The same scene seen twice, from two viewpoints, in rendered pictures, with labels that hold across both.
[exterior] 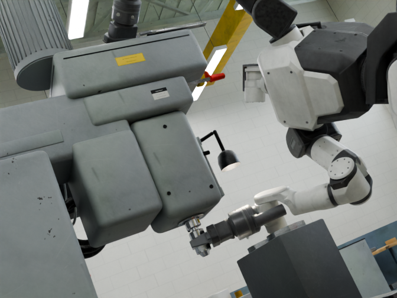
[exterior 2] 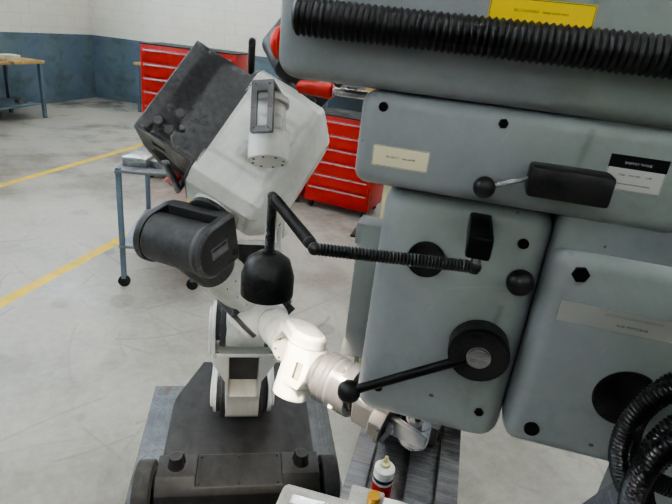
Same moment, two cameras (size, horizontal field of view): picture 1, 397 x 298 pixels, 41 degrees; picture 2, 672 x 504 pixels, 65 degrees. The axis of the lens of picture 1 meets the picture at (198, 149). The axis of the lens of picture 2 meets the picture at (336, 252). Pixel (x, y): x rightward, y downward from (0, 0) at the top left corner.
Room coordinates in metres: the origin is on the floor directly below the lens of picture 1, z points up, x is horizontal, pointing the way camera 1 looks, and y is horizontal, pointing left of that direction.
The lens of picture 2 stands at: (2.20, 0.38, 1.78)
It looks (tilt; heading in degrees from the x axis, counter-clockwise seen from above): 23 degrees down; 217
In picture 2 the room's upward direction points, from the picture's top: 7 degrees clockwise
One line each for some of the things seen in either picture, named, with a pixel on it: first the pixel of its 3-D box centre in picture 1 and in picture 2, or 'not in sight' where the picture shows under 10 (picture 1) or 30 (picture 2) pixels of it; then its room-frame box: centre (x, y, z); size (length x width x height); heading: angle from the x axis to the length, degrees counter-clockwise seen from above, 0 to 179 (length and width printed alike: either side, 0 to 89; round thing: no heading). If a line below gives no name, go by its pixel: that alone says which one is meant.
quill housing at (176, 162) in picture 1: (169, 171); (447, 290); (1.58, 0.11, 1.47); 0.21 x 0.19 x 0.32; 25
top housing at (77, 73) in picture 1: (127, 80); (514, 21); (1.58, 0.12, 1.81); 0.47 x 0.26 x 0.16; 115
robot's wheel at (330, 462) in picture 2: not in sight; (326, 489); (1.22, -0.30, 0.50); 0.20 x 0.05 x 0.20; 48
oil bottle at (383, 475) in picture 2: not in sight; (383, 477); (1.49, 0.02, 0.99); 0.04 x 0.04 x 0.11
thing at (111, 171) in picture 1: (111, 190); (594, 320); (1.50, 0.28, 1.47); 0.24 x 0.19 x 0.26; 25
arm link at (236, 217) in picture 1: (228, 230); (366, 398); (1.59, 0.02, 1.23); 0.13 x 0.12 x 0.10; 5
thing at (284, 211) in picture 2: (195, 144); (292, 221); (1.79, 0.00, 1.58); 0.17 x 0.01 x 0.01; 60
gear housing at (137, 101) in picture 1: (133, 116); (512, 142); (1.57, 0.15, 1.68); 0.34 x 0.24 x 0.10; 115
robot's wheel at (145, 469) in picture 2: not in sight; (144, 496); (1.61, -0.65, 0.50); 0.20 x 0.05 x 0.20; 48
